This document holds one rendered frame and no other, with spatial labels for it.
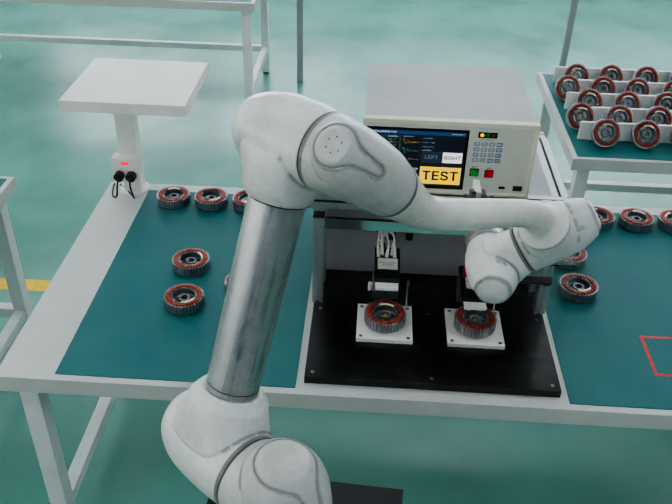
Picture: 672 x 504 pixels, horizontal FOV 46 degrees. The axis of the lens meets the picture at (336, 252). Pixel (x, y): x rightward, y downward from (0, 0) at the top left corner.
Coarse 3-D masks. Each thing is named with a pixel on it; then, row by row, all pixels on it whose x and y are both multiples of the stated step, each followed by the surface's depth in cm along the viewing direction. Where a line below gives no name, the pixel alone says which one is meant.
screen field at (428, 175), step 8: (424, 168) 202; (432, 168) 202; (440, 168) 202; (448, 168) 202; (456, 168) 202; (424, 176) 203; (432, 176) 203; (440, 176) 203; (448, 176) 203; (456, 176) 203; (448, 184) 204; (456, 184) 204
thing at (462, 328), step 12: (456, 312) 213; (468, 312) 214; (480, 312) 214; (492, 312) 214; (456, 324) 211; (468, 324) 208; (480, 324) 212; (492, 324) 209; (468, 336) 209; (480, 336) 208
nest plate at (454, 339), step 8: (448, 312) 218; (496, 312) 219; (448, 320) 216; (448, 328) 213; (496, 328) 213; (448, 336) 210; (456, 336) 210; (464, 336) 210; (496, 336) 210; (448, 344) 208; (456, 344) 208; (464, 344) 208; (472, 344) 208; (480, 344) 208; (488, 344) 208; (496, 344) 208; (504, 344) 208
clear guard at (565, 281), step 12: (504, 228) 202; (564, 264) 189; (552, 276) 188; (564, 276) 188; (576, 276) 188; (516, 288) 188; (528, 288) 188; (540, 288) 188; (552, 288) 188; (564, 288) 188; (576, 288) 188
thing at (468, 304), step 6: (462, 270) 224; (462, 276) 221; (462, 282) 218; (468, 282) 215; (462, 288) 217; (468, 288) 213; (462, 294) 215; (468, 294) 213; (474, 294) 213; (462, 300) 214; (468, 300) 214; (474, 300) 214; (480, 300) 214; (468, 306) 213; (474, 306) 213; (480, 306) 213
